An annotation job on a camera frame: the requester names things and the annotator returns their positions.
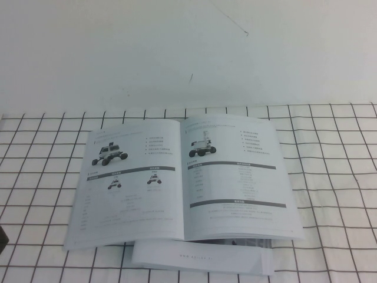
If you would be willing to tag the white product catalogue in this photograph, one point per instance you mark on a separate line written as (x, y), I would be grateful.
(182, 182)

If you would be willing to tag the closed white booklet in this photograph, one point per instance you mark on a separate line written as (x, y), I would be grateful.
(200, 256)

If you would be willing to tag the white black-grid tablecloth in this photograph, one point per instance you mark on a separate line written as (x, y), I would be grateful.
(332, 177)

